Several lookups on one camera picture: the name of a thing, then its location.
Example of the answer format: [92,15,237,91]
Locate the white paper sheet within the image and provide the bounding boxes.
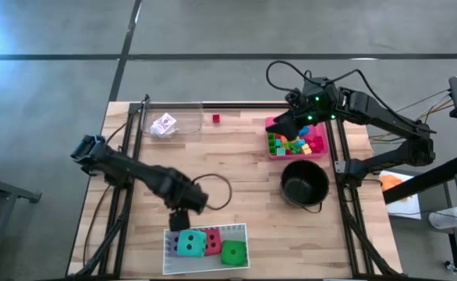
[378,170,423,220]

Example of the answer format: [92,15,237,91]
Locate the black cooking pot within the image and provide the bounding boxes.
[280,159,330,215]

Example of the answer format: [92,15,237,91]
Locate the green foam die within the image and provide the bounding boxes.
[220,240,248,267]

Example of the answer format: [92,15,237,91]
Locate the purple playing card deck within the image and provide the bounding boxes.
[152,112,178,134]

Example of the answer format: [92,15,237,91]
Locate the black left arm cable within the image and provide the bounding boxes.
[191,173,233,212]

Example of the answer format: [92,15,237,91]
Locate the white crumpled bag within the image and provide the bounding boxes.
[428,208,457,231]

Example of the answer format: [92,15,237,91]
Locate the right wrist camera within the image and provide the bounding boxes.
[285,90,304,109]

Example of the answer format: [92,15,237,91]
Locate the yellow and black floor wires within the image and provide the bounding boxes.
[368,88,455,145]

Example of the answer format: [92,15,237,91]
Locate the orange object on paper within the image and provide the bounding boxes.
[379,174,406,193]

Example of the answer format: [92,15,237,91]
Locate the black stand beam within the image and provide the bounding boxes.
[382,154,457,205]

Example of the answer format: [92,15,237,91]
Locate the red foam die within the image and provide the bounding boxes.
[204,229,223,257]

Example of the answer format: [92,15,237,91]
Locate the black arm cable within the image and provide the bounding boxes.
[191,173,233,212]
[266,60,423,126]

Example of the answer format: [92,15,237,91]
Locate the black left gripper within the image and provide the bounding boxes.
[167,177,209,232]

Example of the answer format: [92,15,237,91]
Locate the red large stud block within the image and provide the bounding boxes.
[310,135,325,153]

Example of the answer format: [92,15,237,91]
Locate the thin brown cable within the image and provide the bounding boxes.
[82,183,115,270]

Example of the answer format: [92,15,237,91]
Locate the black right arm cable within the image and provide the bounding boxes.
[266,60,423,126]

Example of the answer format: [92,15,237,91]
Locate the black metal cart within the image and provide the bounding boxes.
[0,166,43,281]

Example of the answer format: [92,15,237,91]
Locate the clear plastic tray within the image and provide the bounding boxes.
[141,101,205,138]

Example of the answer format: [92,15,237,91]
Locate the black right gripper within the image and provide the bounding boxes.
[270,77,343,141]

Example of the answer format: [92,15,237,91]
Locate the purple foam die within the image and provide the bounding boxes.
[167,232,181,258]

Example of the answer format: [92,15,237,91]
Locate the pink plastic bin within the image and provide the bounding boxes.
[265,116,330,161]

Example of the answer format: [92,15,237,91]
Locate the white mesh basket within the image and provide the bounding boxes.
[162,222,250,275]

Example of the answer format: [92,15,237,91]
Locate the teal foam die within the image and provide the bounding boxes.
[176,229,207,258]

